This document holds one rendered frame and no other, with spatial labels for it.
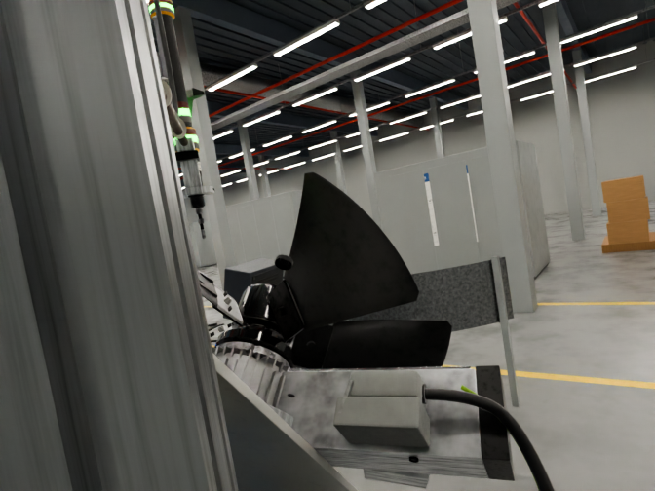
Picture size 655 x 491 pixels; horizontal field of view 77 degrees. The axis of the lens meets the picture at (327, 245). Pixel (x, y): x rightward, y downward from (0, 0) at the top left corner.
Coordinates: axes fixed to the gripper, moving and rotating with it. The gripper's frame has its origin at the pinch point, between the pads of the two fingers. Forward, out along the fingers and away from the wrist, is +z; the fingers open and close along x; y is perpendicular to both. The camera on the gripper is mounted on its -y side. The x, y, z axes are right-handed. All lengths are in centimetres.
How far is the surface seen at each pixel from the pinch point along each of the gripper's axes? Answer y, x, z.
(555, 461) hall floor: 166, -152, 64
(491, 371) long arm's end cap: 52, 11, 48
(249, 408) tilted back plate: 48, 29, 24
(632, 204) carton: 84, -761, 267
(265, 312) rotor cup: 44.0, 2.8, 11.1
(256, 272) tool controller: 44, -62, -30
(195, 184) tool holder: 19.2, 2.7, 0.8
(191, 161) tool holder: 14.9, 2.7, 0.8
